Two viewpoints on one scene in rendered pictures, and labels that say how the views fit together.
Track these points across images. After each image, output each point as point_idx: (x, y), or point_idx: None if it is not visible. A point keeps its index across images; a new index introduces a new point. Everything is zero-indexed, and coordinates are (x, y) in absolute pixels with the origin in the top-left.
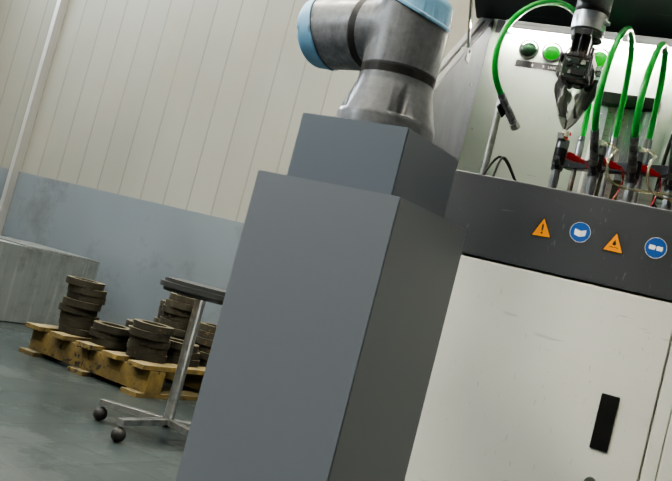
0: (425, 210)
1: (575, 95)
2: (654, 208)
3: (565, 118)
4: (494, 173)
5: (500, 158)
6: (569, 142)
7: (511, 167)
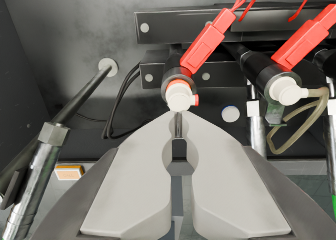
0: (178, 239)
1: (195, 223)
2: (297, 174)
3: (172, 137)
4: (120, 137)
5: (109, 138)
6: (196, 91)
7: (116, 108)
